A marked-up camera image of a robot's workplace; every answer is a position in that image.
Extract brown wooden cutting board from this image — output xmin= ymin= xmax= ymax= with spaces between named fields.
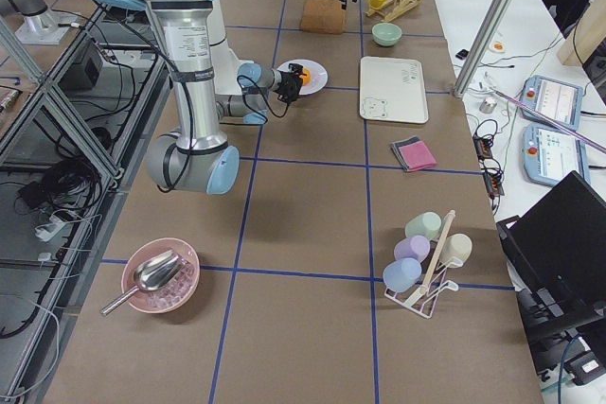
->
xmin=299 ymin=0 xmax=347 ymax=34

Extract blue tumbler cup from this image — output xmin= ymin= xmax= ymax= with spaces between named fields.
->
xmin=383 ymin=257 xmax=422 ymax=293

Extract blue teach pendant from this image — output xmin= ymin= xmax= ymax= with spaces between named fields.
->
xmin=520 ymin=76 xmax=583 ymax=131
xmin=522 ymin=123 xmax=591 ymax=186

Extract fried egg toy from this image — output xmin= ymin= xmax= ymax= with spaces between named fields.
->
xmin=489 ymin=42 xmax=505 ymax=53

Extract orange fruit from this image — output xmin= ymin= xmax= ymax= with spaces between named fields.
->
xmin=300 ymin=71 xmax=312 ymax=84

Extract light green tumbler cup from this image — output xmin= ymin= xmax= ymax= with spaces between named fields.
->
xmin=404 ymin=212 xmax=442 ymax=240

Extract white round plate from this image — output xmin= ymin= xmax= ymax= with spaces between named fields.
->
xmin=277 ymin=59 xmax=329 ymax=96

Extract small metal weight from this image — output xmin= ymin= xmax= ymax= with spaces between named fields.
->
xmin=479 ymin=96 xmax=497 ymax=114

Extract pink bowl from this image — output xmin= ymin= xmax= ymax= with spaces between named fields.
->
xmin=121 ymin=237 xmax=201 ymax=314

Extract grey cleaning cloth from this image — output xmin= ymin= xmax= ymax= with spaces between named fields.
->
xmin=391 ymin=136 xmax=420 ymax=170

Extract aluminium frame post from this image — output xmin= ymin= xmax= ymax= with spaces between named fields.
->
xmin=452 ymin=0 xmax=511 ymax=98

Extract purple tumbler cup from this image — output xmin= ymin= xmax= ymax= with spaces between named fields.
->
xmin=394 ymin=235 xmax=431 ymax=262

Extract green ceramic bowl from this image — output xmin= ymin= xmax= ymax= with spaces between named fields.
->
xmin=371 ymin=23 xmax=402 ymax=47

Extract black laptop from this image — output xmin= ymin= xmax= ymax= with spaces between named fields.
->
xmin=497 ymin=171 xmax=605 ymax=355

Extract beige tumbler cup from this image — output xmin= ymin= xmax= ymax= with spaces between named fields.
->
xmin=439 ymin=234 xmax=472 ymax=264

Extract far blue teach pendant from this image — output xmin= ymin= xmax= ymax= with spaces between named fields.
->
xmin=520 ymin=76 xmax=583 ymax=131

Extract pink cleaning cloth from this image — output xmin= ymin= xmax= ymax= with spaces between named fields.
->
xmin=399 ymin=141 xmax=437 ymax=171

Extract cream bear print tray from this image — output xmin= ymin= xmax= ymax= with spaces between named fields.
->
xmin=359 ymin=56 xmax=429 ymax=125

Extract near blue teach pendant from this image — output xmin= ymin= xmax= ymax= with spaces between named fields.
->
xmin=522 ymin=123 xmax=591 ymax=186

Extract metal scoop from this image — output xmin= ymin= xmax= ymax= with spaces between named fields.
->
xmin=99 ymin=250 xmax=183 ymax=316

